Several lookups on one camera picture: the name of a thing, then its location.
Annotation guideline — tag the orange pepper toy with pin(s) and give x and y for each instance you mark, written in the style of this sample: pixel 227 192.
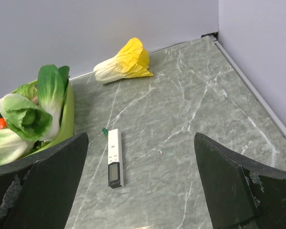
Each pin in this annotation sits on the orange pepper toy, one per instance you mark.
pixel 2 123

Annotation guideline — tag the green AA battery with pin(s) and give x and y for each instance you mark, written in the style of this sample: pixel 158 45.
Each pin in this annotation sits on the green AA battery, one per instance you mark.
pixel 105 131

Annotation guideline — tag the green bok choy toy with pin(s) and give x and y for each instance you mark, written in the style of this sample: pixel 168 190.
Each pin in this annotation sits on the green bok choy toy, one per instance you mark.
pixel 52 86

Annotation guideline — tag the slim white remote control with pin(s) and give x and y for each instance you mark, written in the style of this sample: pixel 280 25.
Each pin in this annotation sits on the slim white remote control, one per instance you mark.
pixel 115 159

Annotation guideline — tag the green plastic bowl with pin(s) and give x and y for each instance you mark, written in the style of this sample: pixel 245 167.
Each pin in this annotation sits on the green plastic bowl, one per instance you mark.
pixel 66 121

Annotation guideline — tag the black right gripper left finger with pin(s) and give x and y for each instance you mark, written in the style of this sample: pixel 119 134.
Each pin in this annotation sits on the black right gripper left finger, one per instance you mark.
pixel 38 191

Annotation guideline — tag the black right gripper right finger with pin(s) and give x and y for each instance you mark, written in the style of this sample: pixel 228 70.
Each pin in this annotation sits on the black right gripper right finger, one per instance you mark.
pixel 240 193

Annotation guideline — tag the white green cabbage toy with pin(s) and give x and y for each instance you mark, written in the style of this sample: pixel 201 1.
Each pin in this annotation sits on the white green cabbage toy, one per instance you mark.
pixel 12 147

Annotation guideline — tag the yellow napa cabbage toy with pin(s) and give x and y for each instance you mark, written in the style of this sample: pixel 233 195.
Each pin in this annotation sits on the yellow napa cabbage toy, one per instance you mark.
pixel 132 61

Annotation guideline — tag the green lettuce toy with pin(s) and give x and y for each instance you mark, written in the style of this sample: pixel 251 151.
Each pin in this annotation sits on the green lettuce toy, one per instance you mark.
pixel 25 118

